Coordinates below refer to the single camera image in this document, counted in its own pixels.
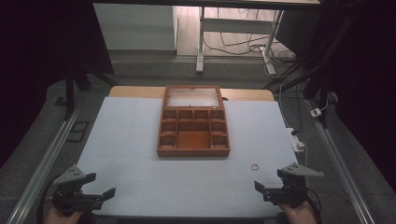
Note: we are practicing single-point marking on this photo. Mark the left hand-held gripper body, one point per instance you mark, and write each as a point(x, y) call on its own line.
point(70, 197)

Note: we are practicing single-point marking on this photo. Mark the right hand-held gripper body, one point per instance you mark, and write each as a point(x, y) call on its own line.
point(291, 194)

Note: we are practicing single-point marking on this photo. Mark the wooden compartment box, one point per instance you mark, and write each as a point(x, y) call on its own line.
point(193, 140)

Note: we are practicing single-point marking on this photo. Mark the person's right hand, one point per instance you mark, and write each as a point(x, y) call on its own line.
point(297, 215)

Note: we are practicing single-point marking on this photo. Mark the person's left hand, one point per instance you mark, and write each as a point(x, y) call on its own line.
point(59, 217)

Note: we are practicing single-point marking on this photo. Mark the white power strip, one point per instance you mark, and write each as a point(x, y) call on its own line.
point(295, 141)

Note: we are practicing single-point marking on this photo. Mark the white table mat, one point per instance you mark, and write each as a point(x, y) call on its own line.
point(124, 149)

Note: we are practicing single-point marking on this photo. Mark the small white adapter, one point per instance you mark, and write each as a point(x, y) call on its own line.
point(315, 112)

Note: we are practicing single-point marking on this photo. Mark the black metal stand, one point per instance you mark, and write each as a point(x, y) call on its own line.
point(314, 74)
point(70, 93)

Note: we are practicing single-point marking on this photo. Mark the black curtain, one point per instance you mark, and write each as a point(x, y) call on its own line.
point(367, 77)
point(34, 62)

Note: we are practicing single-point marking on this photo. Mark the white cabinet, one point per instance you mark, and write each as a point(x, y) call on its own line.
point(134, 28)

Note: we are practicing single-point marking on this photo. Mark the aluminium rail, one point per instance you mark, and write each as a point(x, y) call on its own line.
point(43, 165)
point(341, 165)

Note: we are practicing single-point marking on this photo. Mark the white desk frame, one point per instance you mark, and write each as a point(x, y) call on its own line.
point(233, 25)

